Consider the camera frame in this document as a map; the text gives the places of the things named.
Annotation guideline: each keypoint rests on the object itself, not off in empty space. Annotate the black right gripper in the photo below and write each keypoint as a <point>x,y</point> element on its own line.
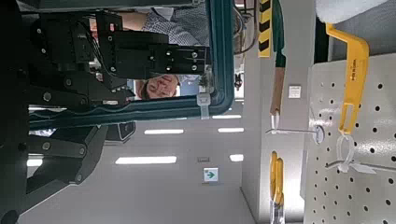
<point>59,43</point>

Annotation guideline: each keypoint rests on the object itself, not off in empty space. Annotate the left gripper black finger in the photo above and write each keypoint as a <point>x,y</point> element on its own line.
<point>62,146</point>
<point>62,95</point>

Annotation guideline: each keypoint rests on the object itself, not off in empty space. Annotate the teal blue plastic crate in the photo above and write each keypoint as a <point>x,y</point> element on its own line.
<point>221,46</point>

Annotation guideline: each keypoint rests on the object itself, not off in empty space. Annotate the white zip tie on crate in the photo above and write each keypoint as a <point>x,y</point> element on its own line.
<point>204,105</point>

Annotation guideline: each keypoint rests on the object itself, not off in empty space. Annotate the long ceiling light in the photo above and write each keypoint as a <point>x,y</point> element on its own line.
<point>163,131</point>
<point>231,130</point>
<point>34,162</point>
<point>226,116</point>
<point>145,160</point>
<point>236,157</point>

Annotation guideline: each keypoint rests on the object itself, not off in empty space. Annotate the person in checkered shirt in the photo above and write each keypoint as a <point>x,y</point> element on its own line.
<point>160,87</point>

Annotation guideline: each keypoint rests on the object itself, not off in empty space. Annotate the small grey ceiling vent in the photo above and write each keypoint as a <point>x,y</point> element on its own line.
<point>203,159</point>

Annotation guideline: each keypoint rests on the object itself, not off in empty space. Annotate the yellow black hazard stripe tape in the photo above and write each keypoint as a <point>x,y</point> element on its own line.
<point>264,31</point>

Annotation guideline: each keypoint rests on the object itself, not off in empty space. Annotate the green arrow exit sign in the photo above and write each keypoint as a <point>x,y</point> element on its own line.
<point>210,174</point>

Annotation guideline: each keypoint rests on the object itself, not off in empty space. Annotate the small white label sticker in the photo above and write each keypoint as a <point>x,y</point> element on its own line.
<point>294,91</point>

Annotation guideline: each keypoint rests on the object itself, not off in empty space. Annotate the white pegboard hook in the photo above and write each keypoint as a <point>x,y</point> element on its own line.
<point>364,168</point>
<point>319,133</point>

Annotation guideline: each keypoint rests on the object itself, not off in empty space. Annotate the cream perforated pegboard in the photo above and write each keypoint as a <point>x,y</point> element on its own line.
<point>351,199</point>

